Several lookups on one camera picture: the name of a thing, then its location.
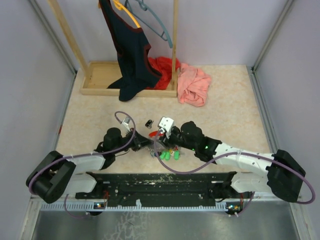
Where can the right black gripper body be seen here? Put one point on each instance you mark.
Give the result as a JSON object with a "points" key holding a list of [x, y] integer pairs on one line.
{"points": [[175, 138]]}

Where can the green key tag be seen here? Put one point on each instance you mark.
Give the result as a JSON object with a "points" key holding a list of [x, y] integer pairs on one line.
{"points": [[165, 155], [176, 155]]}

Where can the red key tag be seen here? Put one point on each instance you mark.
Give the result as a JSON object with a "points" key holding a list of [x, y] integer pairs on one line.
{"points": [[154, 134]]}

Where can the black headed key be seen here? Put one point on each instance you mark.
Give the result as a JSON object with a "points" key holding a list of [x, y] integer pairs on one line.
{"points": [[149, 124]]}

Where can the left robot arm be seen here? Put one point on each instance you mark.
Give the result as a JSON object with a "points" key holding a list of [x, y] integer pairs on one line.
{"points": [[58, 175]]}

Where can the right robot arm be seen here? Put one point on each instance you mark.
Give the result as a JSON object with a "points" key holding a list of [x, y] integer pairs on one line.
{"points": [[277, 173]]}

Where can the pink cloth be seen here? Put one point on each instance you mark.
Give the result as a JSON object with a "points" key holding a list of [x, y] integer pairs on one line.
{"points": [[193, 85]]}

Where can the wooden clothes rack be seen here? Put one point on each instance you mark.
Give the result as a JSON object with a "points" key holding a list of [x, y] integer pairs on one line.
{"points": [[98, 75]]}

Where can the navy blue tank top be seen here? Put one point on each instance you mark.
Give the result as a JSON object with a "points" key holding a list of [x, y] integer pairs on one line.
{"points": [[132, 47]]}

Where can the red cloth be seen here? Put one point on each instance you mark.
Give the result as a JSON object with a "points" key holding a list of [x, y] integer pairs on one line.
{"points": [[164, 66]]}

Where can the blue grey hanger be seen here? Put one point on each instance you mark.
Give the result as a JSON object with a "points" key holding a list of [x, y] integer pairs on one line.
{"points": [[156, 25]]}

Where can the yellow hanger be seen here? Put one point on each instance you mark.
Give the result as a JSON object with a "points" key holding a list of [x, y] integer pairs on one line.
{"points": [[118, 5]]}

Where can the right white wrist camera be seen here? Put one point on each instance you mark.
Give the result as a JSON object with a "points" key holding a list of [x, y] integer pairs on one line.
{"points": [[165, 124]]}

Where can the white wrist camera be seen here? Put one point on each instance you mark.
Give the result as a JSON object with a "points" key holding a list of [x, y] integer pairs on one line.
{"points": [[126, 122], [165, 124]]}

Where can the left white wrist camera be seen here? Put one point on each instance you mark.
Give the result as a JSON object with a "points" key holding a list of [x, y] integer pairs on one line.
{"points": [[126, 122]]}

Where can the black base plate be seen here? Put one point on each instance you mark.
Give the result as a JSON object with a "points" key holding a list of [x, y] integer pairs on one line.
{"points": [[163, 189]]}

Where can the white slotted cable duct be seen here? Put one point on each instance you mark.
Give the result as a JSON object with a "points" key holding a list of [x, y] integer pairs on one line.
{"points": [[91, 206]]}

